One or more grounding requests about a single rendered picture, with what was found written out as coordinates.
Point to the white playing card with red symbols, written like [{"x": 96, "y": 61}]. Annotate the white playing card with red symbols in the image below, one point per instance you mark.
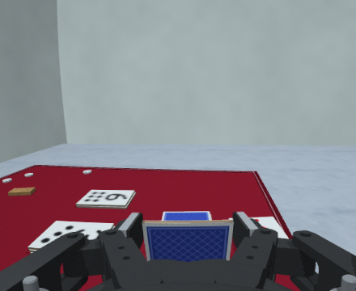
[{"x": 188, "y": 240}]

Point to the dark red play mat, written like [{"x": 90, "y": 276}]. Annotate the dark red play mat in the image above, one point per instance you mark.
[
  {"x": 24, "y": 218},
  {"x": 265, "y": 192}
]

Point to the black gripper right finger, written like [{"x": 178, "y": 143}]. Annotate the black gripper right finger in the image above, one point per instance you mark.
[{"x": 253, "y": 262}]

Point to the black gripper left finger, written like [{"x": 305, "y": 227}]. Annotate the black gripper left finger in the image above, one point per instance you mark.
[{"x": 119, "y": 259}]

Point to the blue playing card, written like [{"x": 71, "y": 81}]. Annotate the blue playing card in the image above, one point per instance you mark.
[{"x": 186, "y": 216}]

